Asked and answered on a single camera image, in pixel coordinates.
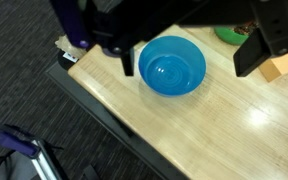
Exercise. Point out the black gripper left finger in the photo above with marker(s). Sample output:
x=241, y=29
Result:
x=128, y=63

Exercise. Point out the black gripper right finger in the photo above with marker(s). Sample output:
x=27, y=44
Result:
x=250, y=55

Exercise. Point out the green arch block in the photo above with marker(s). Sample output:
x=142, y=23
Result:
x=227, y=36

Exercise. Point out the orange arch block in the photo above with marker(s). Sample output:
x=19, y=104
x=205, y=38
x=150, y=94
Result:
x=284, y=65

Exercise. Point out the wooden butcher block table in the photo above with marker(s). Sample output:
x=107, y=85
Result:
x=117, y=123

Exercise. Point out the blue plastic bowl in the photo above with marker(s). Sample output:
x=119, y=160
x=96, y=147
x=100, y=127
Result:
x=172, y=66

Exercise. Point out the white sticker label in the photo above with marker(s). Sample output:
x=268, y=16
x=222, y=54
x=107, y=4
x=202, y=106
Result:
x=70, y=57

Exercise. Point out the aluminium rail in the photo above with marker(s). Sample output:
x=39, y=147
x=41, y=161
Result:
x=45, y=163

